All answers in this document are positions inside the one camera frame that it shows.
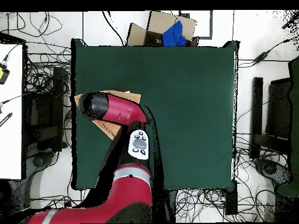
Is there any black power adapter with cable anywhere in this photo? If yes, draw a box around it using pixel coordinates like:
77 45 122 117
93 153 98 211
238 34 299 68

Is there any black emergency stop cable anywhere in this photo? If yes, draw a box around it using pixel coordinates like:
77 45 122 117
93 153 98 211
2 43 22 65

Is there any brown cardboard box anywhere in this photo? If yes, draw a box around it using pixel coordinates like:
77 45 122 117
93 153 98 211
126 10 200 47

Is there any black stand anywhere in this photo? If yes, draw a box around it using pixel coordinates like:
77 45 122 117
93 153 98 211
249 76 293 160
23 66 66 152

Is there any black chair base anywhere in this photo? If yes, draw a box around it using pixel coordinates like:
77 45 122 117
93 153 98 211
253 157 294 187

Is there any black striped bar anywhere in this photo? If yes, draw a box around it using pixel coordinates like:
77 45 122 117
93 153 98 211
0 112 13 128

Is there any dark green table cloth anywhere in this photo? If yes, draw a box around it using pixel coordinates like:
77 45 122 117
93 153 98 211
70 37 241 191

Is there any blue garment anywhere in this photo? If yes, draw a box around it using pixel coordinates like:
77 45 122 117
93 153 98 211
161 20 187 47

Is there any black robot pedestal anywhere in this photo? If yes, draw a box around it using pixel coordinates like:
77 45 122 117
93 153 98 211
151 189 179 222

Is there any black framed white panel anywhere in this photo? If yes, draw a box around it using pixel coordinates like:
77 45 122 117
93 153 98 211
178 9 213 40

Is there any tangle of black floor cables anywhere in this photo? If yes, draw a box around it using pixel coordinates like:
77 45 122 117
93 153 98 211
175 188 276 222
24 46 72 94
30 194 89 209

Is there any yellow emergency stop button box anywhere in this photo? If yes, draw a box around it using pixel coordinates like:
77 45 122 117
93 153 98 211
0 62 11 85

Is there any orange terry towel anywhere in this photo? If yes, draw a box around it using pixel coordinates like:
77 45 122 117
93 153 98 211
74 90 142 141

